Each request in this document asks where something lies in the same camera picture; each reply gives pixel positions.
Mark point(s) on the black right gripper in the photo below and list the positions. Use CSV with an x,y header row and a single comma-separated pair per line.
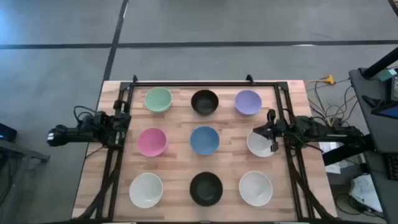
x,y
276,129

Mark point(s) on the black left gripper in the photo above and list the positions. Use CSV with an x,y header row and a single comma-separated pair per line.
x,y
119,123

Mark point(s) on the white bowl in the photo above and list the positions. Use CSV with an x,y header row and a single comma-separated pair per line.
x,y
255,188
259,147
146,190

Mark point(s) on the pink bowl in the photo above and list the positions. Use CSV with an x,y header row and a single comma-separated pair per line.
x,y
152,142

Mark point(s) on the purple bowl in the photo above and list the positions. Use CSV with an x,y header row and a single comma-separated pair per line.
x,y
248,102

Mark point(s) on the green bowl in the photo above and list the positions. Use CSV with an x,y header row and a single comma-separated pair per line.
x,y
158,99

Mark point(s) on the black bowl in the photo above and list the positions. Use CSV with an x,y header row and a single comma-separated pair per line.
x,y
204,102
206,188

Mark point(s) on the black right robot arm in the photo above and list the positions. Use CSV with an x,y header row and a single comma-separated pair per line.
x,y
326,133

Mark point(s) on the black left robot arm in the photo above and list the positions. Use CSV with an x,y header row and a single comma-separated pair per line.
x,y
71,135

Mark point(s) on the blue bowl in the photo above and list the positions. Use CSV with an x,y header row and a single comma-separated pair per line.
x,y
204,140

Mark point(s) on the white paper sheet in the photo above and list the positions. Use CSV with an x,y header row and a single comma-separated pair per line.
x,y
329,146

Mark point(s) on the black diagonal support bar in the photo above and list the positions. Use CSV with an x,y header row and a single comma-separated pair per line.
x,y
342,153

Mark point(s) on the yellow power plug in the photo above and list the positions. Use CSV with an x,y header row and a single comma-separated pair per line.
x,y
329,79

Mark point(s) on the grey side bench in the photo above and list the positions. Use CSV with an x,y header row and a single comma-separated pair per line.
x,y
21,151

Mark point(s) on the crumpled white paper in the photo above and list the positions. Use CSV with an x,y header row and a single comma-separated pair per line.
x,y
365,191

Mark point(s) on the dark grey desk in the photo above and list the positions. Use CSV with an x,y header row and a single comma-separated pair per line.
x,y
382,137

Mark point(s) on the black device with blue light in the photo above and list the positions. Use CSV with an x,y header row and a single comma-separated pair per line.
x,y
7,132

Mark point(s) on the tablet with blue screen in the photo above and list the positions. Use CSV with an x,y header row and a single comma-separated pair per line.
x,y
385,110

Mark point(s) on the black keyboard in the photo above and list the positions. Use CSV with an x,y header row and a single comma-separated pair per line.
x,y
393,166

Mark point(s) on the black pole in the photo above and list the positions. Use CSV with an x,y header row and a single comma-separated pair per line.
x,y
381,63

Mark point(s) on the teal small box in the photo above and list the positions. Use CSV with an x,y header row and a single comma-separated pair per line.
x,y
388,75

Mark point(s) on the black metal table frame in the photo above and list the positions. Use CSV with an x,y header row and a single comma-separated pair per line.
x,y
202,84

